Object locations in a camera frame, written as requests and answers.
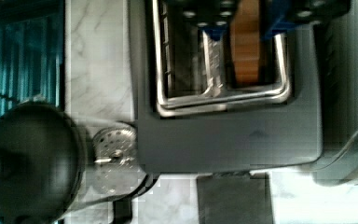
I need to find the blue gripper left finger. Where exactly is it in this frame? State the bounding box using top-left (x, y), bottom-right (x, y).
top-left (162, 0), bottom-right (240, 41)

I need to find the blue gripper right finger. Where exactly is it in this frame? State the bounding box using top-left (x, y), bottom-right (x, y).
top-left (260, 0), bottom-right (351, 40)

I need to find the brown toast slice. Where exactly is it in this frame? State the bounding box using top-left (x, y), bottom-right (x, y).
top-left (230, 0), bottom-right (262, 86)

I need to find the stainless toaster oven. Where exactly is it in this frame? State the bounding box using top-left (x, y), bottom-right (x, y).
top-left (310, 0), bottom-right (358, 187)

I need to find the silver black toaster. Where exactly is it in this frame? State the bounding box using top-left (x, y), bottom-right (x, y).
top-left (128, 0), bottom-right (324, 224)

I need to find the dark coffee maker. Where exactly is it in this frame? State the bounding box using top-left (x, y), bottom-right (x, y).
top-left (0, 100), bottom-right (158, 224)

